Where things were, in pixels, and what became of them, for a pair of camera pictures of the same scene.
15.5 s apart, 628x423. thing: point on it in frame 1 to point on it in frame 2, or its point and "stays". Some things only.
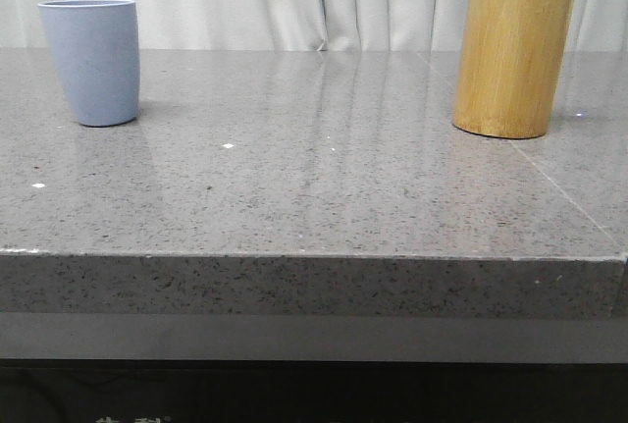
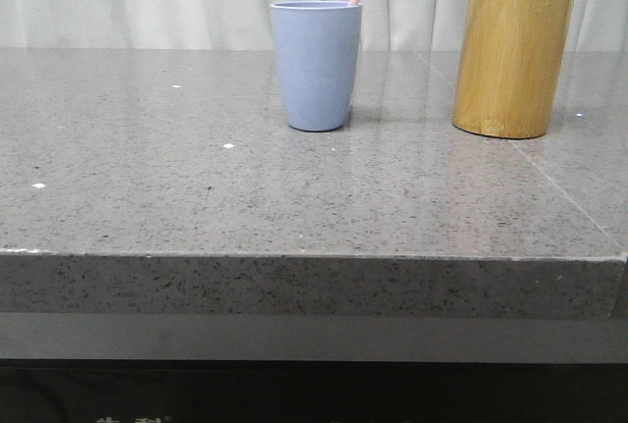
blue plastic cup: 96,45 to 317,44
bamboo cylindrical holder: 511,47 stays
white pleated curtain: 298,1 stays
